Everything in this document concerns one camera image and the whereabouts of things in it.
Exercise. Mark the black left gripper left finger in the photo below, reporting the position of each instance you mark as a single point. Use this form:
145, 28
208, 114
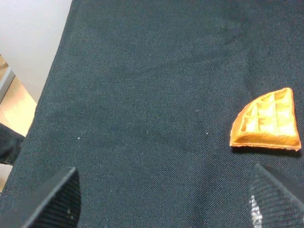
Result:
56, 204

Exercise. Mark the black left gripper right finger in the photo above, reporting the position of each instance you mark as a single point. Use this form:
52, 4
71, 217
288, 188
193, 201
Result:
275, 201

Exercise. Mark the black table cloth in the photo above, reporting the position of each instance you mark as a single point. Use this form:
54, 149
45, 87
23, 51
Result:
141, 97

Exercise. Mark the orange waffle piece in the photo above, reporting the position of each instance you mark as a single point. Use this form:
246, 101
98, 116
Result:
268, 121

